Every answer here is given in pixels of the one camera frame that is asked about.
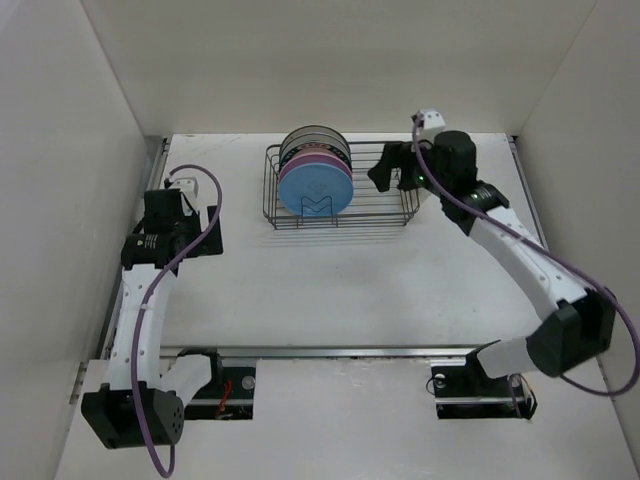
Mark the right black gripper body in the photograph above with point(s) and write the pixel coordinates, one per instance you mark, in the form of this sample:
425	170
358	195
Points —
411	159

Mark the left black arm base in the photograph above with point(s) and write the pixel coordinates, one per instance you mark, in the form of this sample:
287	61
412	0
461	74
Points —
229	395

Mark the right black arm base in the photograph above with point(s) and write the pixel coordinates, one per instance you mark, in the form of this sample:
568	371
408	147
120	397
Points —
461	394

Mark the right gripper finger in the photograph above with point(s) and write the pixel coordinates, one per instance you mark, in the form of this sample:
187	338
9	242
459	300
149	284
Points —
392	158
406	179

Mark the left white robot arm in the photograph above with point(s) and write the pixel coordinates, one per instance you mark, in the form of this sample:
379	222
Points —
137	402

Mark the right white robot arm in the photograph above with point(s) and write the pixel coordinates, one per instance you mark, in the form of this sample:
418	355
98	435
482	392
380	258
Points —
576	320

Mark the blue plastic plate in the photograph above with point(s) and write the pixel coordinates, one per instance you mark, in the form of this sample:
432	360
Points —
316	190

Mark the patterned ceramic plate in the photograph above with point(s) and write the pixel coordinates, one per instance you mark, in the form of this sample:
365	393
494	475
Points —
320	145
314	134

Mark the rear patterned ceramic plate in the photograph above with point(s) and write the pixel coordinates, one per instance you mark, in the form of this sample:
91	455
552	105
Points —
314	134

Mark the front patterned ceramic plate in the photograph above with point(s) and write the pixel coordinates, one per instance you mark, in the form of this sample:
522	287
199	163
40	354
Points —
320	145

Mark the pink plastic plate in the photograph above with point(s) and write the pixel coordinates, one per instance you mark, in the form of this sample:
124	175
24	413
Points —
320	160

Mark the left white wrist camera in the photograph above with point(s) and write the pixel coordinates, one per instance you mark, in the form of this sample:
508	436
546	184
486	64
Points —
188	188

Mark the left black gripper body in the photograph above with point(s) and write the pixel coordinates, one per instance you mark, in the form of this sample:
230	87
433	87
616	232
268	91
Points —
189	226

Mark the grey wire dish rack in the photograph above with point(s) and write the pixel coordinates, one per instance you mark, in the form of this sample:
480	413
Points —
368	208

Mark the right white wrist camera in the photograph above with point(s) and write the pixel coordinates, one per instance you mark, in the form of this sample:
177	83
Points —
429	123

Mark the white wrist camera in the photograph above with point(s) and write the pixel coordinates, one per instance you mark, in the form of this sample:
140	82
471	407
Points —
429	123
188	188

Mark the white plastic cutlery holder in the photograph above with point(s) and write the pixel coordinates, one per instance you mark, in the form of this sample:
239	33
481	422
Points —
422	197

